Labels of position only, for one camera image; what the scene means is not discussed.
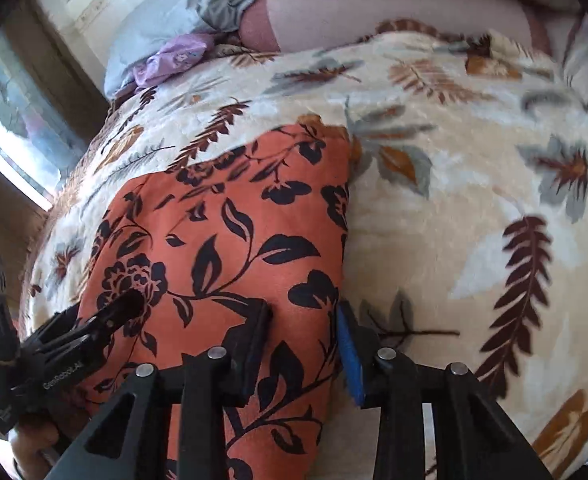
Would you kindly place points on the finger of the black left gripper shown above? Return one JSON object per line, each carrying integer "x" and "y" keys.
{"x": 105, "y": 323}

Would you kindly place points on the stained glass window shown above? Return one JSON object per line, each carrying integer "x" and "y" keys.
{"x": 38, "y": 149}

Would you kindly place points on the person's left hand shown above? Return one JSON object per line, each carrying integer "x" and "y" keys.
{"x": 28, "y": 441}

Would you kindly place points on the cream leaf-pattern plush blanket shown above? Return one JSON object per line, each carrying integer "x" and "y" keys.
{"x": 467, "y": 216}

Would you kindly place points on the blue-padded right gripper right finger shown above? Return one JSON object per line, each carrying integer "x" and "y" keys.
{"x": 474, "y": 437}

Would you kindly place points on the light blue pillow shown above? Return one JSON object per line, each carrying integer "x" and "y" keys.
{"x": 143, "y": 32}

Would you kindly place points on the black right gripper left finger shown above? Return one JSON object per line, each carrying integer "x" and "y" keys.
{"x": 129, "y": 437}

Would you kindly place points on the lilac patterned cloth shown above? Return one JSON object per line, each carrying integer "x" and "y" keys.
{"x": 176, "y": 57}

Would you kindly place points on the orange black floral garment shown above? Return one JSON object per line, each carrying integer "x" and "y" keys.
{"x": 204, "y": 244}

